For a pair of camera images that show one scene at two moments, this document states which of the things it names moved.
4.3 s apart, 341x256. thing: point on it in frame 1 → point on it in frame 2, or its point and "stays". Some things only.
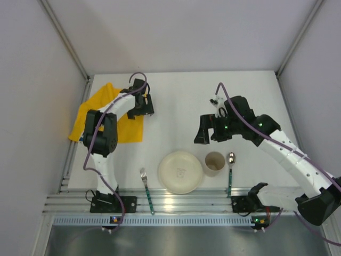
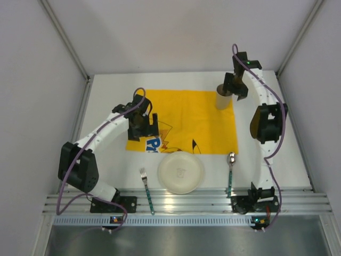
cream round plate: x=180 y=172 stays
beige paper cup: x=214 y=161 → x=224 y=101
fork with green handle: x=144 y=177 stays
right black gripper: x=212 y=128 → x=235 y=87
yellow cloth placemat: x=129 y=130 → x=189 y=121
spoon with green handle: x=232 y=160 stays
